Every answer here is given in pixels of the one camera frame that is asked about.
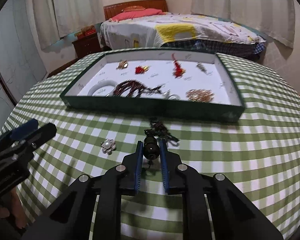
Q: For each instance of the gold and red charm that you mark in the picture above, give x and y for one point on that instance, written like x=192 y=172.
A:
x=141 y=69

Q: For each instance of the red knotted cord charm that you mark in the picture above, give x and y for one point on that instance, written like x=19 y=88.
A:
x=178 y=70

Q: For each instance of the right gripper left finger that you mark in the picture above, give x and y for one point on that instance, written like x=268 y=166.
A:
x=91 y=206

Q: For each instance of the pink gold bead jewelry pile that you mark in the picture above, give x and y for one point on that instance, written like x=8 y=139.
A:
x=200 y=95

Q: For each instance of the wooden headboard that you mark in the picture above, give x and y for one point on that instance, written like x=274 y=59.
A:
x=114 y=9

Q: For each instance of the dark bead tassel pendant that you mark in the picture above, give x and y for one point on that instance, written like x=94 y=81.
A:
x=157 y=132

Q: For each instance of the silver ring jewelry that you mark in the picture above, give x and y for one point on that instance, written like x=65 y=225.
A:
x=169 y=96

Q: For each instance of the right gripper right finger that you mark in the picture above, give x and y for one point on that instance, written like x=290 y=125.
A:
x=213 y=207

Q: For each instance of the bed with patterned sheet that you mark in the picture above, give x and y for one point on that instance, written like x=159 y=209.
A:
x=191 y=32

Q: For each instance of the green jewelry box tray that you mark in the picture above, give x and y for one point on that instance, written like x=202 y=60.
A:
x=142 y=94

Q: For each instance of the orange patterned pillow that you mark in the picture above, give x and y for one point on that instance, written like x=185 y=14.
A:
x=133 y=8

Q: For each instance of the white curtain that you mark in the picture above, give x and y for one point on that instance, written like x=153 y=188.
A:
x=55 y=19
x=274 y=18

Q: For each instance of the dark wooden nightstand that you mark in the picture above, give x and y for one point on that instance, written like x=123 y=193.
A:
x=87 y=45

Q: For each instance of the silver pearl flower brooch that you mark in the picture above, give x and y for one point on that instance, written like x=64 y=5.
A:
x=108 y=146

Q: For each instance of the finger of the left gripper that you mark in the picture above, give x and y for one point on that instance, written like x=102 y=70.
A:
x=24 y=130

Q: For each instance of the red boxes on nightstand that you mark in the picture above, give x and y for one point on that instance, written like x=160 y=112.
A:
x=86 y=31

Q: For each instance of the person's hand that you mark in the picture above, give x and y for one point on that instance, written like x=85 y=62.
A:
x=10 y=204

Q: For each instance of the small gold brooch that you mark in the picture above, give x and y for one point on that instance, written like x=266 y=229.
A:
x=123 y=64

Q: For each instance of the white jade bangle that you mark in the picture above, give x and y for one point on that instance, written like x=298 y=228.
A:
x=106 y=85

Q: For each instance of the left white curtain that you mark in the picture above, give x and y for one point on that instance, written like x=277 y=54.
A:
x=55 y=19

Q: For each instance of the silver rhinestone brooch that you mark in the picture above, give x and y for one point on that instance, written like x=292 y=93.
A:
x=201 y=67

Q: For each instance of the pink pillow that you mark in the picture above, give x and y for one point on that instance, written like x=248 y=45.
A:
x=137 y=14

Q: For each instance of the right white curtain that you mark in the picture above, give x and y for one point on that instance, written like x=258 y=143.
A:
x=274 y=18

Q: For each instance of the glass wardrobe door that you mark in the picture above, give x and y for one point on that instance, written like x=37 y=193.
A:
x=20 y=64

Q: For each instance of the green checkered tablecloth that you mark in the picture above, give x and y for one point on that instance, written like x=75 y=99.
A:
x=260 y=154

